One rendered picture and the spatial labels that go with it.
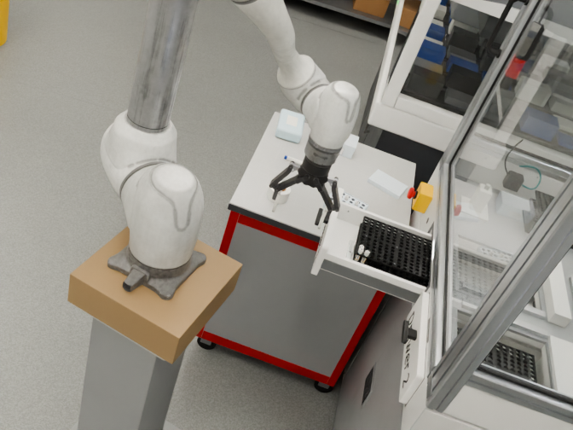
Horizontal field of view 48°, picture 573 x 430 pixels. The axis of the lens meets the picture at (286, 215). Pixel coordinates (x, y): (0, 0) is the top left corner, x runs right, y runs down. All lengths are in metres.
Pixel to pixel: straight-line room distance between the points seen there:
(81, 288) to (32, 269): 1.18
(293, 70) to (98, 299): 0.72
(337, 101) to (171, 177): 0.43
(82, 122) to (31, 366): 1.52
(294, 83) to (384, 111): 0.94
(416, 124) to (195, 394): 1.30
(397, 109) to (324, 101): 0.98
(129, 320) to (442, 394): 0.72
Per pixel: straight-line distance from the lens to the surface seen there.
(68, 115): 3.61
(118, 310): 1.56
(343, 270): 1.79
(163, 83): 1.49
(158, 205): 1.44
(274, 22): 1.34
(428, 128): 2.57
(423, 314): 1.68
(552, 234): 1.16
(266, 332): 2.38
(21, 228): 2.94
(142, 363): 1.76
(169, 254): 1.51
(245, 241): 2.11
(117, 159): 1.59
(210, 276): 1.64
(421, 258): 1.89
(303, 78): 1.65
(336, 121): 1.58
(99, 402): 2.01
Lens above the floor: 2.03
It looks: 38 degrees down
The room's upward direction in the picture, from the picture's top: 20 degrees clockwise
